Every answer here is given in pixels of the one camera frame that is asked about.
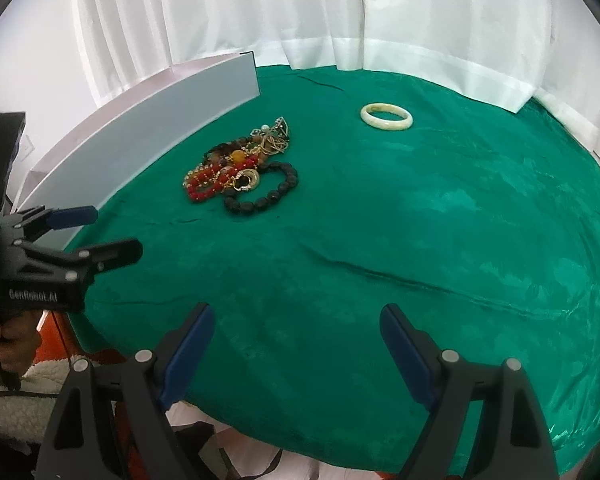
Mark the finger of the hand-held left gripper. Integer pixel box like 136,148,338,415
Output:
17,204,99,242
14,238,144,287

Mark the person's left forearm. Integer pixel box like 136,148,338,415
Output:
0,354,93,443

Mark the brown bead bracelet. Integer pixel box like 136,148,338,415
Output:
202,136,261,162

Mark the orange object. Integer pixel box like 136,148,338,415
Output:
36,310,131,367

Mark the white curtain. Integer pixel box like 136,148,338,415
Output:
70,0,600,163

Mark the white rectangular box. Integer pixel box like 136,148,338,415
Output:
17,51,262,255

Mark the gold ring pendant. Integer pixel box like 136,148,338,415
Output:
232,168,262,194

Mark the person's left hand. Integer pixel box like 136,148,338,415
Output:
0,309,43,377

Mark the gold chain bracelet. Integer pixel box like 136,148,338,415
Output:
252,116,294,159

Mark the white jade bangle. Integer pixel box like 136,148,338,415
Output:
360,102,414,133

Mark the red bead bracelet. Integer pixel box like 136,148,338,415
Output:
182,152,261,206

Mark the green tablecloth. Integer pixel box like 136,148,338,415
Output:
62,64,600,476

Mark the black bead bracelet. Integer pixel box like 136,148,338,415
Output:
222,161,300,217

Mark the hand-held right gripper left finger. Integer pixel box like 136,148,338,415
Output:
35,302,216,480

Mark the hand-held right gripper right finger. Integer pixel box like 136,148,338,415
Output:
380,302,561,480

